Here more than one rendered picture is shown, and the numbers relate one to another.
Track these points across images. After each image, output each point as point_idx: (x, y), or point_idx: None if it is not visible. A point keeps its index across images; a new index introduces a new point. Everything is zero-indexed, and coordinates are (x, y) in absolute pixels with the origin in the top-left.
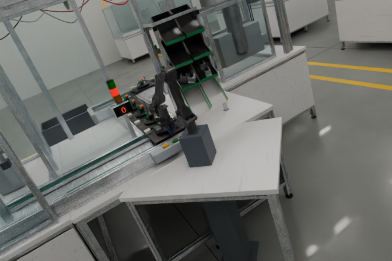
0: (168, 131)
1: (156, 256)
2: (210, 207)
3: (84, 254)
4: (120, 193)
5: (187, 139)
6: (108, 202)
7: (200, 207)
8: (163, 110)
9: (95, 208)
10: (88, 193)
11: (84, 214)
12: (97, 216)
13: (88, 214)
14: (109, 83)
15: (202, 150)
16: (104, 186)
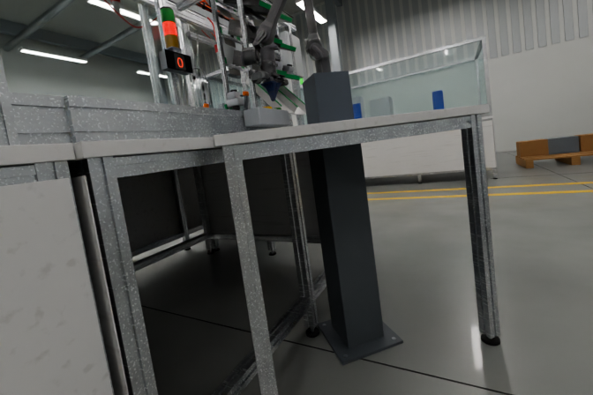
0: (273, 86)
1: (256, 318)
2: (342, 209)
3: (73, 295)
4: (207, 137)
5: (327, 74)
6: (183, 145)
7: (295, 246)
8: (273, 51)
9: (153, 145)
10: (127, 119)
11: (123, 142)
12: (149, 172)
13: (133, 151)
14: (168, 8)
15: (346, 94)
16: (164, 124)
